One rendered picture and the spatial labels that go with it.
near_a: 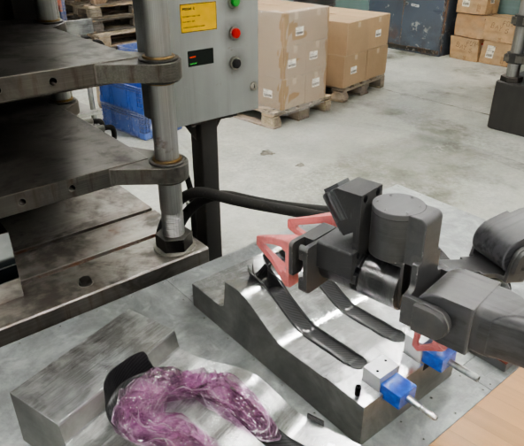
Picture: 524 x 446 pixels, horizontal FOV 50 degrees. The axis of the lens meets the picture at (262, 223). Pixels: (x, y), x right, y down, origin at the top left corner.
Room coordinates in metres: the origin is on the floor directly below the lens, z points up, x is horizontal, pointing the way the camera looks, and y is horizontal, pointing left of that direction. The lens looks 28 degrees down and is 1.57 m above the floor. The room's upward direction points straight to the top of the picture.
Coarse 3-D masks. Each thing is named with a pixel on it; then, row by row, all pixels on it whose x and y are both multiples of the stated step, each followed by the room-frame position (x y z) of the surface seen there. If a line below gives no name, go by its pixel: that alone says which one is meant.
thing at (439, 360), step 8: (408, 336) 0.76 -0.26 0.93; (424, 336) 0.76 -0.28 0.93; (408, 344) 0.76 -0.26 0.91; (408, 352) 0.76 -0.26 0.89; (416, 352) 0.74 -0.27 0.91; (424, 352) 0.74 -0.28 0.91; (432, 352) 0.73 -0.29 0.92; (440, 352) 0.73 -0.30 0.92; (448, 352) 0.73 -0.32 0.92; (456, 352) 0.73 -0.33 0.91; (416, 360) 0.74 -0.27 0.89; (424, 360) 0.73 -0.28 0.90; (432, 360) 0.72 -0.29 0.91; (440, 360) 0.71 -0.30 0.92; (448, 360) 0.72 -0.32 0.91; (440, 368) 0.71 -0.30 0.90; (456, 368) 0.71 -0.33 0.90; (464, 368) 0.70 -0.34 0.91; (472, 376) 0.68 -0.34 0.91; (480, 376) 0.68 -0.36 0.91
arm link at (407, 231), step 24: (384, 216) 0.52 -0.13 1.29; (408, 216) 0.51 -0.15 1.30; (432, 216) 0.51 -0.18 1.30; (384, 240) 0.51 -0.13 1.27; (408, 240) 0.51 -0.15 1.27; (432, 240) 0.51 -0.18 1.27; (408, 264) 0.50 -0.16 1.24; (432, 264) 0.51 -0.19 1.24; (408, 288) 0.49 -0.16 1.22; (408, 312) 0.47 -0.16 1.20; (432, 312) 0.45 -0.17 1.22; (432, 336) 0.45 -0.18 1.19
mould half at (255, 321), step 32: (256, 256) 1.13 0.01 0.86; (224, 288) 1.00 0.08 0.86; (256, 288) 0.90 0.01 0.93; (288, 288) 0.91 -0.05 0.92; (320, 288) 0.93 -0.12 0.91; (224, 320) 0.93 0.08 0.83; (256, 320) 0.84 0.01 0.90; (288, 320) 0.85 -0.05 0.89; (320, 320) 0.86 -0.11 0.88; (352, 320) 0.86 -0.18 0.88; (384, 320) 0.86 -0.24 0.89; (256, 352) 0.85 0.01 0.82; (288, 352) 0.77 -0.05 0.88; (320, 352) 0.77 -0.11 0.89; (384, 352) 0.76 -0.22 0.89; (288, 384) 0.77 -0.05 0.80; (320, 384) 0.71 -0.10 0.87; (352, 384) 0.68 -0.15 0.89; (416, 384) 0.72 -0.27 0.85; (352, 416) 0.65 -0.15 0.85; (384, 416) 0.67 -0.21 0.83
